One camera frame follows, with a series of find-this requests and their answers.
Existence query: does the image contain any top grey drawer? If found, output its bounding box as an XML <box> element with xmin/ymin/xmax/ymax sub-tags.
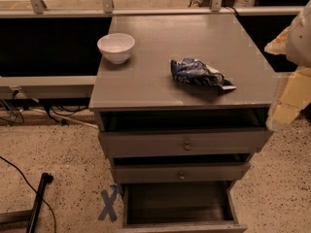
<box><xmin>99</xmin><ymin>127</ymin><xmax>272</xmax><ymax>158</ymax></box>

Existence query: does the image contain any grey drawer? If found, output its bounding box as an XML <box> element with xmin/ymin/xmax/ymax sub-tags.
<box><xmin>121</xmin><ymin>182</ymin><xmax>247</xmax><ymax>233</ymax></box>
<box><xmin>99</xmin><ymin>127</ymin><xmax>272</xmax><ymax>158</ymax></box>
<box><xmin>112</xmin><ymin>162</ymin><xmax>250</xmax><ymax>183</ymax></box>

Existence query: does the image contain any black stand leg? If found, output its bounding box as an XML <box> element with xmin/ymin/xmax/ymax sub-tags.
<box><xmin>0</xmin><ymin>173</ymin><xmax>53</xmax><ymax>233</ymax></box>

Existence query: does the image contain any metal railing frame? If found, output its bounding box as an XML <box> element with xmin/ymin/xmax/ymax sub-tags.
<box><xmin>0</xmin><ymin>0</ymin><xmax>311</xmax><ymax>100</ymax></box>

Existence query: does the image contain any middle grey drawer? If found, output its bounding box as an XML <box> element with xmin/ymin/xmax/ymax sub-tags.
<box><xmin>112</xmin><ymin>162</ymin><xmax>250</xmax><ymax>183</ymax></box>

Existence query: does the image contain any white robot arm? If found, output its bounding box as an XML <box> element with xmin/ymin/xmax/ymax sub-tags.
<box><xmin>264</xmin><ymin>1</ymin><xmax>311</xmax><ymax>131</ymax></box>

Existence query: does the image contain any white bowl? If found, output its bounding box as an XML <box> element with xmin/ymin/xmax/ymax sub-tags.
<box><xmin>97</xmin><ymin>33</ymin><xmax>135</xmax><ymax>64</ymax></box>

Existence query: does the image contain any bottom grey drawer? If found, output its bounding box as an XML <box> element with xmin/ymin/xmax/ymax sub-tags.
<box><xmin>121</xmin><ymin>182</ymin><xmax>247</xmax><ymax>233</ymax></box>

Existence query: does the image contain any blue tape cross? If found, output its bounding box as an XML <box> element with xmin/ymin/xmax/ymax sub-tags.
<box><xmin>98</xmin><ymin>184</ymin><xmax>119</xmax><ymax>222</ymax></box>

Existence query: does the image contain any grey drawer cabinet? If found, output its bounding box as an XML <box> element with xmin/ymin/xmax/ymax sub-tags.
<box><xmin>90</xmin><ymin>15</ymin><xmax>278</xmax><ymax>233</ymax></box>

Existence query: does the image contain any cable bundle under rail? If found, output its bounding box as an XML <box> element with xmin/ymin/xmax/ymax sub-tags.
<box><xmin>0</xmin><ymin>89</ymin><xmax>98</xmax><ymax>129</ymax></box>

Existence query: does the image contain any blue chip bag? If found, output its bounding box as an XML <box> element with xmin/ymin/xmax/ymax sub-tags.
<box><xmin>170</xmin><ymin>58</ymin><xmax>236</xmax><ymax>91</ymax></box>

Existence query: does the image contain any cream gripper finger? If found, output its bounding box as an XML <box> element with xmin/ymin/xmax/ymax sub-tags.
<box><xmin>266</xmin><ymin>66</ymin><xmax>311</xmax><ymax>131</ymax></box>
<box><xmin>264</xmin><ymin>27</ymin><xmax>290</xmax><ymax>55</ymax></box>

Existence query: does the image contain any black floor cable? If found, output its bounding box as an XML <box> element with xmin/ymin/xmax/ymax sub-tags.
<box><xmin>0</xmin><ymin>155</ymin><xmax>57</xmax><ymax>233</ymax></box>

